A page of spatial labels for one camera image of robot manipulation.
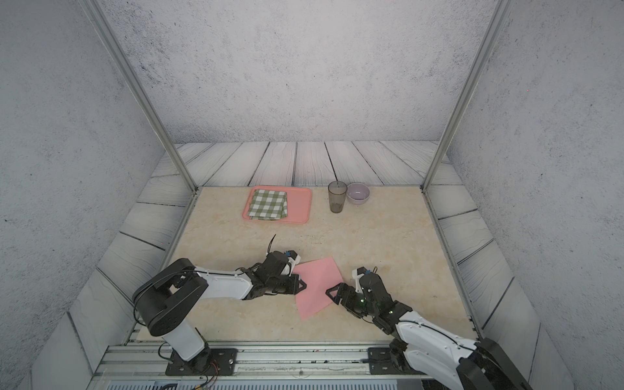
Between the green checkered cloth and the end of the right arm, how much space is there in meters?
0.46

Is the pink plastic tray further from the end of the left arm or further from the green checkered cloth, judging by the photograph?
the end of the left arm

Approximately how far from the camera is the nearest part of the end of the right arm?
0.74 metres

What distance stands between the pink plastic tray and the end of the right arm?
403 millimetres

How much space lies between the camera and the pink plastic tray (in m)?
1.11

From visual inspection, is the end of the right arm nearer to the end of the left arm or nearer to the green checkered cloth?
the end of the left arm

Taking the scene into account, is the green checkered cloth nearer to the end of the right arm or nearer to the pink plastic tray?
the pink plastic tray

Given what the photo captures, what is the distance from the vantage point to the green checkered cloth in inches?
43.5

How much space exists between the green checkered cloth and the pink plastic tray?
11mm
